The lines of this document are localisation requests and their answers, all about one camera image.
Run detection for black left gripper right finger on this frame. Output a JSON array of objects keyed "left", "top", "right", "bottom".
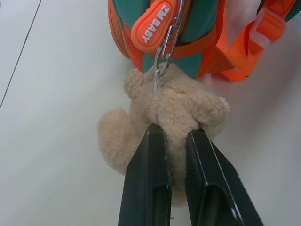
[{"left": 185, "top": 130, "right": 265, "bottom": 226}]

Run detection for silver metal carabiner clip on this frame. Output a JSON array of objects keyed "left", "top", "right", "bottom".
[{"left": 154, "top": 0, "right": 184, "bottom": 77}]

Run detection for orange rubber zipper pull tag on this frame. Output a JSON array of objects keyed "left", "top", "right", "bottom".
[{"left": 131, "top": 0, "right": 173, "bottom": 50}]

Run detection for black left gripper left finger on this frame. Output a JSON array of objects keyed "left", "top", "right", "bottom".
[{"left": 117, "top": 124, "right": 173, "bottom": 226}]

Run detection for beige plush teddy bear keychain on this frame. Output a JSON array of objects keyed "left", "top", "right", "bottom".
[{"left": 97, "top": 63, "right": 230, "bottom": 208}]

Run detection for orange and teal backpack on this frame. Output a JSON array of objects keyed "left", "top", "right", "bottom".
[{"left": 107, "top": 0, "right": 301, "bottom": 83}]

